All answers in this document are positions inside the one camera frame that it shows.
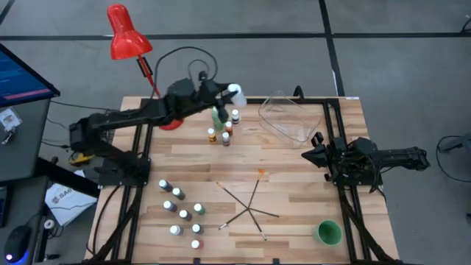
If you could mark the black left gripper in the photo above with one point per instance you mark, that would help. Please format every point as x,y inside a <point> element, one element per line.
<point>210,94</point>

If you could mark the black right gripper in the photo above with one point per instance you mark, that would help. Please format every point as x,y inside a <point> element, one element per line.
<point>335,158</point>

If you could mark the large white paint bottle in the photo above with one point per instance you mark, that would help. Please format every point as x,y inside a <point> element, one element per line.
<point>241,100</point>

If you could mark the large green paint bottle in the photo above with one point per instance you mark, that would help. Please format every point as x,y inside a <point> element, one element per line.
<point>215,123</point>

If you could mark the orange paint bottle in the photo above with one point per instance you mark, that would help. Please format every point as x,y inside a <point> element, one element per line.
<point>229,127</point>

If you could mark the yellow paint bottle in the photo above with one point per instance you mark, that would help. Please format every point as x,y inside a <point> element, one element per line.
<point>212,135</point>

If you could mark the grey brown paint bottle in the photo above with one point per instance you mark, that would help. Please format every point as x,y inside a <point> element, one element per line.
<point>226,138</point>

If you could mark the dark green paint bottle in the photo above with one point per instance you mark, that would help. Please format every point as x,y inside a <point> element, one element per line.
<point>177,192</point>

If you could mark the light green paint bottle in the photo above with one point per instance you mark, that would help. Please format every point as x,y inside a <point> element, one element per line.
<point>198,208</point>

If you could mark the purple paint bottle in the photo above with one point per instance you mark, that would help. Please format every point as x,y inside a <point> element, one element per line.
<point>169,205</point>

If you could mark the maroon paint bottle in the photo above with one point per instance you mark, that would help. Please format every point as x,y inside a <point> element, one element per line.
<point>184,214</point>

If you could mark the pale grey paint bottle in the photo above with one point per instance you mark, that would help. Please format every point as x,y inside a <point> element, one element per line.
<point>175,230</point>

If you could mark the red paint bottle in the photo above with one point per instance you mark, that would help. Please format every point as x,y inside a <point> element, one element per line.
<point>196,244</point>

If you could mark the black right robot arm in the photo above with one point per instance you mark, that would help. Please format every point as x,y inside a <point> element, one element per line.
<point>397,154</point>

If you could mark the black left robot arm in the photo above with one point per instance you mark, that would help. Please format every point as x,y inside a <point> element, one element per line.
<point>125,173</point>

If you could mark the crossed paint brushes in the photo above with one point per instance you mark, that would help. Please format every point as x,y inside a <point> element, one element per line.
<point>257,225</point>

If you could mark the clear plastic bin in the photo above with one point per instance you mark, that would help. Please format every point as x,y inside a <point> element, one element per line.
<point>294,125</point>

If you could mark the black table clamp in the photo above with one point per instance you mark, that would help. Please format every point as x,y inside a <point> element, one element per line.
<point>197,261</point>
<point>299,91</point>
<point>276,261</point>

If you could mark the green plastic cup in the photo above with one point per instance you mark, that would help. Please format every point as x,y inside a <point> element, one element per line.
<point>329,232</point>

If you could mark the dark bristle silver ferrule paintbrush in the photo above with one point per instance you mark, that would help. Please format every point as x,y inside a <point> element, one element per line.
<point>233,219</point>

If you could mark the red desk lamp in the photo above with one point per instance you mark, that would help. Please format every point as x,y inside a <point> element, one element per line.
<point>127,37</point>

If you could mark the black desk bar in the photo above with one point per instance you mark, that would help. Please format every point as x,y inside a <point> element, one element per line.
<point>66,178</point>

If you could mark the white printed booklet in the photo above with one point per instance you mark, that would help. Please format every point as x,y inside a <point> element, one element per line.
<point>70,206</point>

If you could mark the computer monitor blue screen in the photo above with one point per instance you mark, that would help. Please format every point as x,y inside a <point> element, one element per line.
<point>18,79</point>

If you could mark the white card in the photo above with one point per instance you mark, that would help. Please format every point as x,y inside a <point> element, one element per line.
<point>9,119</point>

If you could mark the white tape roll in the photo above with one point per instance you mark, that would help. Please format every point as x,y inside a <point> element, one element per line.
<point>49,223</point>

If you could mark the metal keys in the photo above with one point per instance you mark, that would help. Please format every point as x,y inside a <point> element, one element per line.
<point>8,138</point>

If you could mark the black computer mouse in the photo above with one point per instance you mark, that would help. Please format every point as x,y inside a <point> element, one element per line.
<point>16,243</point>

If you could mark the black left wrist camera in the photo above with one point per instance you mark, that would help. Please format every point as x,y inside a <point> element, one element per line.
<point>202,76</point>

